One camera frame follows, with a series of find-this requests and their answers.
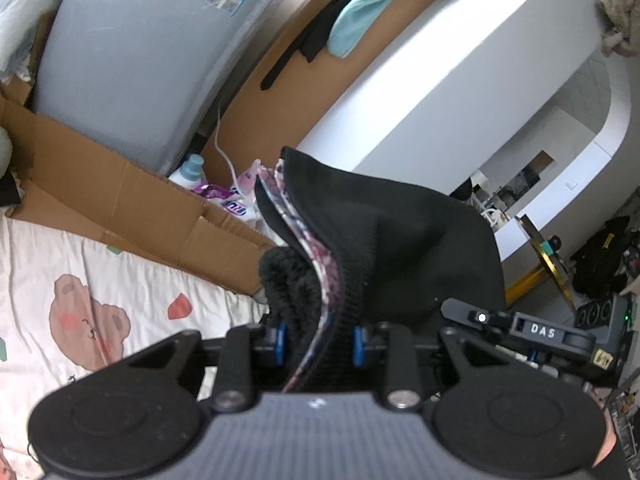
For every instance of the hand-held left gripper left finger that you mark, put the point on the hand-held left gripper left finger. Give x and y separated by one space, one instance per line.
280 345

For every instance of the detergent bottle with blue cap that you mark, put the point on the detergent bottle with blue cap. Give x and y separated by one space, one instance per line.
190 172

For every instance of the grey plastic-wrapped mattress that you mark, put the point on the grey plastic-wrapped mattress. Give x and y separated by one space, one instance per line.
140 60

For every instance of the teal towel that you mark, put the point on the teal towel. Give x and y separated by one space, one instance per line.
360 20

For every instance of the cream bear print blanket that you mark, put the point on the cream bear print blanket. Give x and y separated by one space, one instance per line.
150 280

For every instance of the person's right forearm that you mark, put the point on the person's right forearm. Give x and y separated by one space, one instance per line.
612 440

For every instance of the tall cardboard sheet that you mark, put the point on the tall cardboard sheet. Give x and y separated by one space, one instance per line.
280 100

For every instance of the black skirt with bear lining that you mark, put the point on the black skirt with bear lining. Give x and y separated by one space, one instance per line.
400 240

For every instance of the dark cloth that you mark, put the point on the dark cloth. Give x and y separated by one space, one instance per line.
7 190

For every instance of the pink plastic bag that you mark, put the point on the pink plastic bag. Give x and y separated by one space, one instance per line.
247 180

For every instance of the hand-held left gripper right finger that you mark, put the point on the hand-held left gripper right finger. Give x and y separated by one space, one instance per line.
358 347

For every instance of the gold metal stand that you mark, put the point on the gold metal stand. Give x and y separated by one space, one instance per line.
550 265

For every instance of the black hanging garment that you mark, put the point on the black hanging garment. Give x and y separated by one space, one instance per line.
320 35

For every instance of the grey neck pillow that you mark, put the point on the grey neck pillow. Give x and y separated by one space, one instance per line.
4 152

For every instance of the white pillow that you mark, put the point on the white pillow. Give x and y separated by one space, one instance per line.
20 20

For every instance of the flattened cardboard box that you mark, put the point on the flattened cardboard box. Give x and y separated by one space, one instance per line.
100 170

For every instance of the purple and white refill pouch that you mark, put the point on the purple and white refill pouch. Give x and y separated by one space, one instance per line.
220 195

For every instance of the white partition counter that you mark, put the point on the white partition counter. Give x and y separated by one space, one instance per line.
475 60

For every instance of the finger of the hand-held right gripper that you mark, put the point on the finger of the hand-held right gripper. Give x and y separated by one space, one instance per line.
460 310

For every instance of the black bag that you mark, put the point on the black bag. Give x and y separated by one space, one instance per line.
600 255

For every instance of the beige fluffy cloth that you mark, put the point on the beige fluffy cloth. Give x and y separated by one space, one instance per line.
620 20

